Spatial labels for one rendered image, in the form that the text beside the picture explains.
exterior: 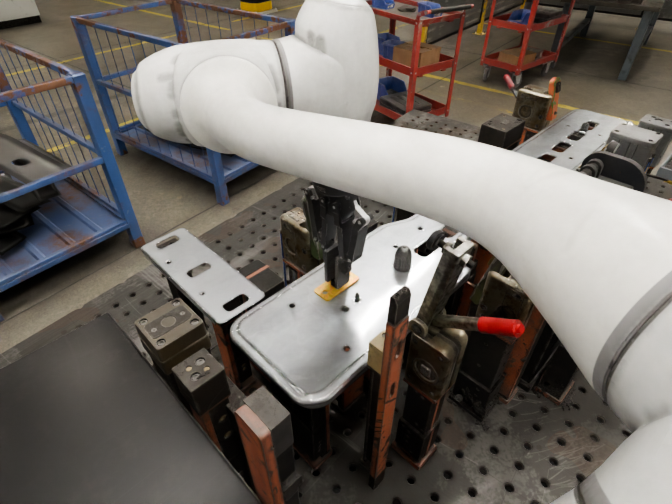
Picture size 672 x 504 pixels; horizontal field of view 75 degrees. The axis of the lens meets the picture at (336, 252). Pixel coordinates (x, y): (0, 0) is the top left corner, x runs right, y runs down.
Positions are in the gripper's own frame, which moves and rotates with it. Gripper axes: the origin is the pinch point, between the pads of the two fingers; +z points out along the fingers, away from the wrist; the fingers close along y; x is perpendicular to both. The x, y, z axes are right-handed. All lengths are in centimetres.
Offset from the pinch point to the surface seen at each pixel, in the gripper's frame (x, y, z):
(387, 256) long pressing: 12.8, 1.2, 4.6
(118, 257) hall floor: 4, -174, 104
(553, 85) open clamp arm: 104, -9, -4
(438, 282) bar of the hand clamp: -1.8, 20.5, -11.3
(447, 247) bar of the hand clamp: -1.5, 20.5, -16.9
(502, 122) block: 81, -12, 2
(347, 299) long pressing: -1.1, 3.7, 4.6
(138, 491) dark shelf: -41.6, 9.9, 1.6
